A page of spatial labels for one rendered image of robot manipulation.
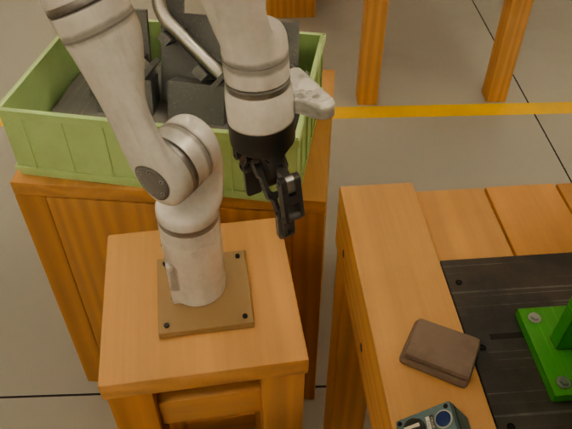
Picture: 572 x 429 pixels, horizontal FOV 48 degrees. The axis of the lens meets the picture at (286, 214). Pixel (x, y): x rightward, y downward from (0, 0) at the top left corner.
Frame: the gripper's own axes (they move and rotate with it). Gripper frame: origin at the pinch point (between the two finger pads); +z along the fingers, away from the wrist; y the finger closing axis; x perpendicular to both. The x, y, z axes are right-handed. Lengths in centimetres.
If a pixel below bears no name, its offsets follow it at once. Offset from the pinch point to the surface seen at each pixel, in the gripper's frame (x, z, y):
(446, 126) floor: 141, 114, -125
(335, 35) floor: 139, 110, -219
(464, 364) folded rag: 18.8, 22.2, 19.5
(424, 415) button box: 9.0, 21.4, 23.5
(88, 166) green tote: -15, 27, -59
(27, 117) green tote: -23, 15, -65
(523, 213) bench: 52, 27, -3
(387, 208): 29.1, 24.2, -14.3
